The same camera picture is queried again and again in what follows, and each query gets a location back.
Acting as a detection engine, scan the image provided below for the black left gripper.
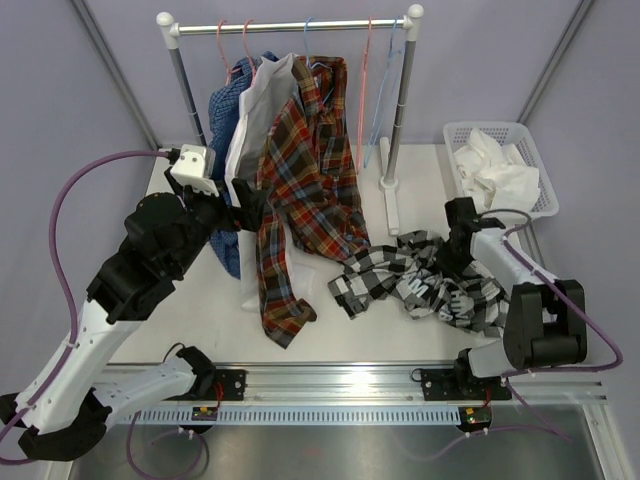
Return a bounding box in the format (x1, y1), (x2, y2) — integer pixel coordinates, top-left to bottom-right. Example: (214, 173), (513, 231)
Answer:
(166, 168), (267, 277)

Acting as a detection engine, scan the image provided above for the white linen shirt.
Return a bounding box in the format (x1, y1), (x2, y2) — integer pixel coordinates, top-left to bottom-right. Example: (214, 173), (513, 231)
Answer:
(453, 128), (540, 213)

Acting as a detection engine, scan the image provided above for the black white checked shirt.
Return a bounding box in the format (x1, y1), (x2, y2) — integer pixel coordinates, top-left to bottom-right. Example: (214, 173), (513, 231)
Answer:
(328, 230), (508, 338)

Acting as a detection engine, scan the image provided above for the blue plastic hanger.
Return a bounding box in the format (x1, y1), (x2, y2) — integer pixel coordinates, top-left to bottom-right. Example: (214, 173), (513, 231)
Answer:
(362, 17), (403, 168)

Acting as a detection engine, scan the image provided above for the pink hanger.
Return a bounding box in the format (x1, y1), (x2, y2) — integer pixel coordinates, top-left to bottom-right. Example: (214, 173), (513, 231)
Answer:
(242, 17), (262, 90)
(356, 16), (373, 173)
(217, 18), (244, 87)

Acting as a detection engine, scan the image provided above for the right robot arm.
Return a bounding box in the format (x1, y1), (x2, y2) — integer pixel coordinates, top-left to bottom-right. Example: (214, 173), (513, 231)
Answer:
(436, 197), (587, 400)

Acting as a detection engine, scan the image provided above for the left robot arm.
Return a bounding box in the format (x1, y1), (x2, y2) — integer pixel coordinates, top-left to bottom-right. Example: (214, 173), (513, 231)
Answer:
(1, 173), (266, 462)

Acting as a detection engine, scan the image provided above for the red brown plaid shirt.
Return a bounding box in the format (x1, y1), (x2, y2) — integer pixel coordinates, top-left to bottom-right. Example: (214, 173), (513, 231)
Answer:
(256, 56), (370, 348)

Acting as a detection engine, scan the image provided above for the white hanging shirt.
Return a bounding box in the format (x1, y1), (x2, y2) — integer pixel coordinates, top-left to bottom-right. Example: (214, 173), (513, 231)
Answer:
(224, 53), (297, 313)

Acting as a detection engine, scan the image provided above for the blue checked shirt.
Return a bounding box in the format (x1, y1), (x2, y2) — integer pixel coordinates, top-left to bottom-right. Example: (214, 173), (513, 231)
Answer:
(208, 57), (252, 279)

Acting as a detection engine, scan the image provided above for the blue hanger on rack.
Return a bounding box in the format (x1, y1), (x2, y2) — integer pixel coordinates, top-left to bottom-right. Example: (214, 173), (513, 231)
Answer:
(303, 17), (341, 109)

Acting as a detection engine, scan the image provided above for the white plastic basket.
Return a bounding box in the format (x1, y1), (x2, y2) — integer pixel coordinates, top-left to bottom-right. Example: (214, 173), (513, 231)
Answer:
(443, 121), (559, 219)

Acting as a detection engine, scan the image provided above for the metal clothes rack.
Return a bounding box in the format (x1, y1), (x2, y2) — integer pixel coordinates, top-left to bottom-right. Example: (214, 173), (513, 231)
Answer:
(156, 4), (424, 236)

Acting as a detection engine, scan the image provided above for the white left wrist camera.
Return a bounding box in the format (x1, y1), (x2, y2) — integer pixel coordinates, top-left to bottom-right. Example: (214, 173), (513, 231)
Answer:
(169, 144), (219, 197)

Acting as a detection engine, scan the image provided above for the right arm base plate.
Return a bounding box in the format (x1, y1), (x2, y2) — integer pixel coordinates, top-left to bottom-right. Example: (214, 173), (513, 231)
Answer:
(410, 368), (512, 401)

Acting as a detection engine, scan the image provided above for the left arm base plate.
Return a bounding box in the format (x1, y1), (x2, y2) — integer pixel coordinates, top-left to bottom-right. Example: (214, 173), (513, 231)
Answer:
(174, 367), (247, 402)

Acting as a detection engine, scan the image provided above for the aluminium mounting rail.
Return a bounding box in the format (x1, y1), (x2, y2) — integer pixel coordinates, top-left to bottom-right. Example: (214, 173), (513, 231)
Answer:
(94, 359), (609, 407)

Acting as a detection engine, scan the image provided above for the white slotted cable duct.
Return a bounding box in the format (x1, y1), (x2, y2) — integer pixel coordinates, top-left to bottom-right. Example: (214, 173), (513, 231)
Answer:
(136, 405), (461, 427)

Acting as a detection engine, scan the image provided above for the purple floor cable left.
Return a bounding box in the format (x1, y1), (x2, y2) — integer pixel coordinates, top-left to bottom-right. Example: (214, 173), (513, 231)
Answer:
(124, 409), (212, 475)

